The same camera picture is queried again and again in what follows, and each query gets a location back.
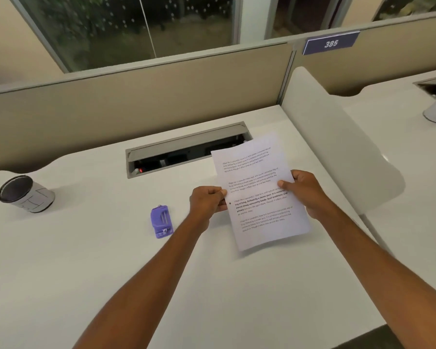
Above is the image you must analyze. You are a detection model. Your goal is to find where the beige desk partition panel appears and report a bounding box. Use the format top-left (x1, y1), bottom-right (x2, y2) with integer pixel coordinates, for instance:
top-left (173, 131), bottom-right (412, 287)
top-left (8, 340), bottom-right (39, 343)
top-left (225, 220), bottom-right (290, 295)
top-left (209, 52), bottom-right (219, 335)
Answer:
top-left (0, 11), bottom-right (436, 174)

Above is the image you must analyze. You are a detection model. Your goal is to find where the white printed paper sheet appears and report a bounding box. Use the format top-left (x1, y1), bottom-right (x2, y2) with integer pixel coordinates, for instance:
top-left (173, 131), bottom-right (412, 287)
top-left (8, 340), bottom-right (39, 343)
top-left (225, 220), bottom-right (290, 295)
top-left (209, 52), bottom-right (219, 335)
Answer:
top-left (211, 133), bottom-right (312, 252)

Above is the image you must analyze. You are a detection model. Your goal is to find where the purple stapler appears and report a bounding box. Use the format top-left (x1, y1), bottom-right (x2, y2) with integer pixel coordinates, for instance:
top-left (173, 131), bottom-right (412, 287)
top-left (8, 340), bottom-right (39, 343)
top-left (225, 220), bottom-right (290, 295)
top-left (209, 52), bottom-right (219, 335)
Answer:
top-left (150, 205), bottom-right (174, 239)

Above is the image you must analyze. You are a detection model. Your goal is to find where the grey desk cable tray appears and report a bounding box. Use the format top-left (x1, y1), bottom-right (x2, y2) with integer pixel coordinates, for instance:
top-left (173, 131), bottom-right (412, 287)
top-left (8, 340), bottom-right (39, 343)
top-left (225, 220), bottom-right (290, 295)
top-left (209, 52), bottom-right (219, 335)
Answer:
top-left (126, 121), bottom-right (253, 179)

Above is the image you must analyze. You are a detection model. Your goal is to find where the person's left hand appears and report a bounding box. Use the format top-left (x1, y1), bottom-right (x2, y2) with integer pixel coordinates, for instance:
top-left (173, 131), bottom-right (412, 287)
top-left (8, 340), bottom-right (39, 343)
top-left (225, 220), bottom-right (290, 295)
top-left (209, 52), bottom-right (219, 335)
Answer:
top-left (189, 186), bottom-right (228, 227)

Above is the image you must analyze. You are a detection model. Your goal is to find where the white side divider panel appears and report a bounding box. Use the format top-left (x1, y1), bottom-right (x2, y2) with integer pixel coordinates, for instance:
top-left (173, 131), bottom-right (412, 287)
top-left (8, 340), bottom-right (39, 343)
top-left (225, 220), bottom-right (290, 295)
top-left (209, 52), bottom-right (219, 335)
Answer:
top-left (280, 66), bottom-right (406, 215)

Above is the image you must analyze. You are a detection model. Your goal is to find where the white neighbouring desk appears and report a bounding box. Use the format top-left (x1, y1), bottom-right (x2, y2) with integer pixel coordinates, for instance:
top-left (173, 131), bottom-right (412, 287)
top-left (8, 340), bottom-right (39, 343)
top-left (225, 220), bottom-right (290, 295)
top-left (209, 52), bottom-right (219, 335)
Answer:
top-left (343, 67), bottom-right (436, 298)

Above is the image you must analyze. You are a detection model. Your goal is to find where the blue number sign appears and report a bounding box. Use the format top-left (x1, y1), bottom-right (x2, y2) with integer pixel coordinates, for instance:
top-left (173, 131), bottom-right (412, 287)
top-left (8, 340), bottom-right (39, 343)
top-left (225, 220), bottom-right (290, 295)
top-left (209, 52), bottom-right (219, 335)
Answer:
top-left (303, 31), bottom-right (361, 56)

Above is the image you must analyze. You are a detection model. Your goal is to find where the person's left forearm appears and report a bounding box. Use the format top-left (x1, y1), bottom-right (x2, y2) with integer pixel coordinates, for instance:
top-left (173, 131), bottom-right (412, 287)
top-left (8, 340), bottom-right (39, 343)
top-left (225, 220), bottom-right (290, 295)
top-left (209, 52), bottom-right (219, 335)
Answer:
top-left (73, 214), bottom-right (211, 349)

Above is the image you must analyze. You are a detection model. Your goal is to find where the person's right forearm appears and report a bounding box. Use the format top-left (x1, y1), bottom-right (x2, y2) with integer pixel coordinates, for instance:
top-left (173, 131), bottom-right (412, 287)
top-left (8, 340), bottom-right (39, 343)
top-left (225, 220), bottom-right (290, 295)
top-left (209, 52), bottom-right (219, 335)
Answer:
top-left (311, 203), bottom-right (436, 349)

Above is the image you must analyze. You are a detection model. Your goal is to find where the glass window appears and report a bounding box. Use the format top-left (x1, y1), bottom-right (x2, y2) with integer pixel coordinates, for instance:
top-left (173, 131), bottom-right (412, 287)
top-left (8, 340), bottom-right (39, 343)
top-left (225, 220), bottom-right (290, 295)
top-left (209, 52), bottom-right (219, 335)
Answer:
top-left (8, 0), bottom-right (436, 73)

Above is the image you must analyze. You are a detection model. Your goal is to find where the grey patterned paper cup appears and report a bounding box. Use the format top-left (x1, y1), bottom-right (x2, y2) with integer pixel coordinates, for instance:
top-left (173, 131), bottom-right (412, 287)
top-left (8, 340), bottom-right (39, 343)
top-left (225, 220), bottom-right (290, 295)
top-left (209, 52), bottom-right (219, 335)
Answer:
top-left (0, 175), bottom-right (56, 214)

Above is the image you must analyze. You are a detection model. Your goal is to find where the person's right hand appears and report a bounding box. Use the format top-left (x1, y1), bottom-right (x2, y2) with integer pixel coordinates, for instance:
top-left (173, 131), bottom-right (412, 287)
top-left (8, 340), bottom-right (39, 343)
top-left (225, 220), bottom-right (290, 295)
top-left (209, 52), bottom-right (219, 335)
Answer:
top-left (278, 170), bottom-right (331, 220)

